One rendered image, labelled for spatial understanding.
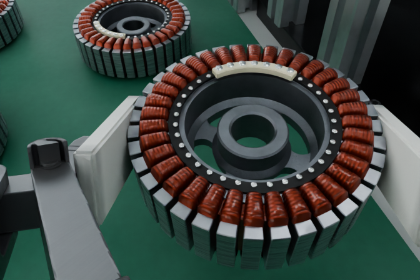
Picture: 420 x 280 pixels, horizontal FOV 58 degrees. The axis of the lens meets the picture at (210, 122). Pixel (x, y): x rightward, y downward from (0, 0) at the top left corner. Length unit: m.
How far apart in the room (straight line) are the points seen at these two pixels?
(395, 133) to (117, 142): 0.11
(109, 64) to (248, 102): 0.18
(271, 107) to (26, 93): 0.24
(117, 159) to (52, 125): 0.18
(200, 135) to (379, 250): 0.14
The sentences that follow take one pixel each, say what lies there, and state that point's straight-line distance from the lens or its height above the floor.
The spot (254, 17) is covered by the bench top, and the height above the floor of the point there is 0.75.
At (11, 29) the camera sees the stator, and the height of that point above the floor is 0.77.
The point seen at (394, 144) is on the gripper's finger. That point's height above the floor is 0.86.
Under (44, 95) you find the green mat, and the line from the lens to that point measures 0.37.
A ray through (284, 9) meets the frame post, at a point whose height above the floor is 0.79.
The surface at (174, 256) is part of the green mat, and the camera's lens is 0.25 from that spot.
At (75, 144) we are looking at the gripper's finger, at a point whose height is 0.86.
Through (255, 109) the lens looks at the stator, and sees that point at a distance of 0.18.
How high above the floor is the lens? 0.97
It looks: 45 degrees down
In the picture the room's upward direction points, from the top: straight up
